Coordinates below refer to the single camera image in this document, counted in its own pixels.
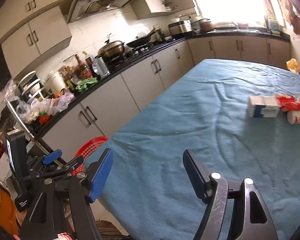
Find white blue medicine box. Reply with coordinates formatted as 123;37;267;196
248;95;280;118

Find blue table cloth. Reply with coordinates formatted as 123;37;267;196
100;60;300;239

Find dark red pot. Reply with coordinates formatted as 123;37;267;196
198;18;214;33

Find black frying pan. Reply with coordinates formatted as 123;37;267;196
126;28;157;48

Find range hood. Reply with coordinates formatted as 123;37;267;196
66;0;131;23

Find steel rice cooker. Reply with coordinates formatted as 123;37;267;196
168;20;192;36

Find green rag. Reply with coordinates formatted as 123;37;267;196
76;77;98;93

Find hanging plastic bags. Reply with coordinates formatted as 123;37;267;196
280;0;300;36

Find dark soy sauce bottle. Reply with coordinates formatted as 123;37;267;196
82;51;97;77

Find white dish rack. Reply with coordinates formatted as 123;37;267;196
17;70;49;104

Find red plastic basket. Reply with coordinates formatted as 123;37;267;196
72;136;108;176

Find white plastic bag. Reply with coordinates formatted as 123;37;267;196
46;92;75;115

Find lidded steel wok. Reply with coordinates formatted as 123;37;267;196
96;33;125;61

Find red label sauce bottle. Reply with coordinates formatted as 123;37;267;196
75;54;93;80

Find red white torn wrapper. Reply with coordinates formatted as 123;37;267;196
275;94;300;112

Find white plastic bottle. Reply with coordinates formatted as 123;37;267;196
287;111;300;125

